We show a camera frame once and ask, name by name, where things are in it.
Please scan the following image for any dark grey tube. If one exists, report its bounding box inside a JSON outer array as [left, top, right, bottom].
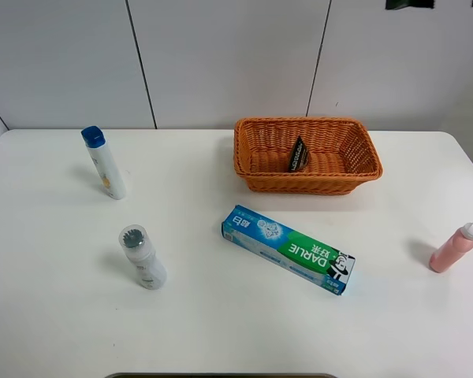
[[288, 136, 309, 172]]

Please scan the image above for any orange woven basket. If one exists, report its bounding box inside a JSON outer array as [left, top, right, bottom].
[[233, 117, 383, 195]]

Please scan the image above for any blue green toothpaste box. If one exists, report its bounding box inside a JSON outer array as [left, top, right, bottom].
[[222, 205, 356, 295]]

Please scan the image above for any dark object at top edge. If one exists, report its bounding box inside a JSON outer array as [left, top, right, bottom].
[[385, 0, 435, 10]]

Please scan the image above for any white bottle clear brush cap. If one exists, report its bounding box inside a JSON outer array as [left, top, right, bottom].
[[119, 224, 167, 290]]

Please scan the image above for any white bottle blue cap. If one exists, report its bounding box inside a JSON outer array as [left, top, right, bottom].
[[81, 126, 126, 200]]

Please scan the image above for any pink bottle white cap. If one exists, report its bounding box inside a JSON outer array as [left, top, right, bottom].
[[429, 222, 473, 273]]

